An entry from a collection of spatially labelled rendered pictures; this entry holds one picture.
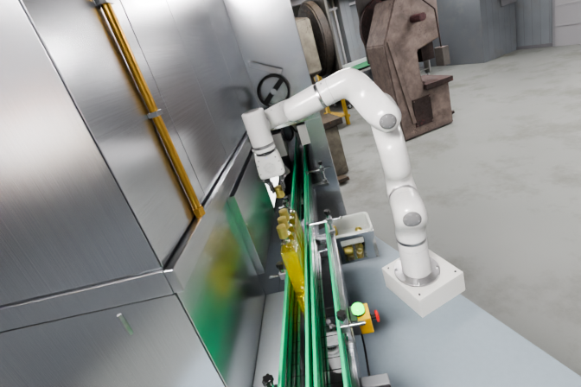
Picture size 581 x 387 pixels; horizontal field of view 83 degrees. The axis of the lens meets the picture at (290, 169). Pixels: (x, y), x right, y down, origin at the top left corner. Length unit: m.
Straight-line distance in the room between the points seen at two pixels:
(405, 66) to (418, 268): 4.06
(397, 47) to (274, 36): 3.23
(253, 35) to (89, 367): 1.80
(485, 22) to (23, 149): 9.96
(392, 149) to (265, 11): 1.29
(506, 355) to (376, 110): 0.94
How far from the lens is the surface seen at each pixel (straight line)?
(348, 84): 1.12
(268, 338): 1.23
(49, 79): 0.69
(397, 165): 1.24
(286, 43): 2.17
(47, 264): 0.87
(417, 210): 1.27
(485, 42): 10.21
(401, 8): 5.26
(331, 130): 4.47
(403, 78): 5.26
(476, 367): 1.44
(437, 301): 1.58
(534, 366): 1.47
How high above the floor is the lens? 1.91
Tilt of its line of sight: 20 degrees down
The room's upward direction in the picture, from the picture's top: 18 degrees counter-clockwise
